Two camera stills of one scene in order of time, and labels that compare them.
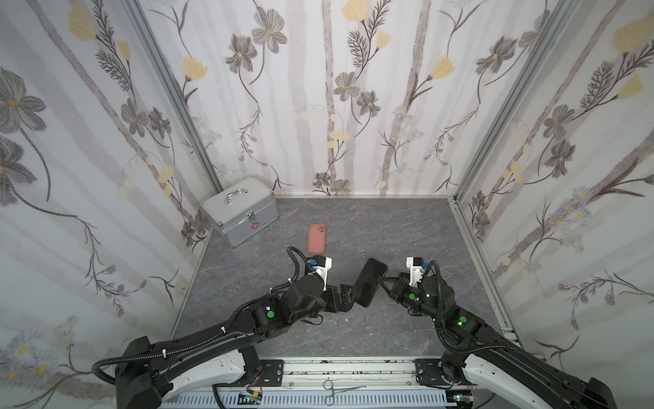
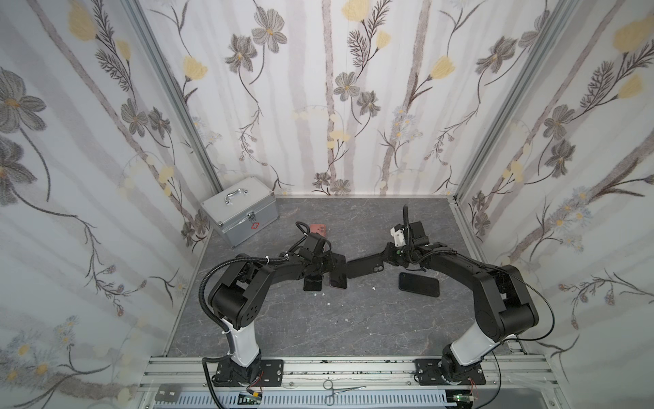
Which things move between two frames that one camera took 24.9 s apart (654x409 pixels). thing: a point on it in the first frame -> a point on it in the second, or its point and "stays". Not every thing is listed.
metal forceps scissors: [329, 399] stays
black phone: [368, 281] -> [338, 276]
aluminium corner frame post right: [557, 20] stays
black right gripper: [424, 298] -> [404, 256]
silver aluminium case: [243, 209] stays
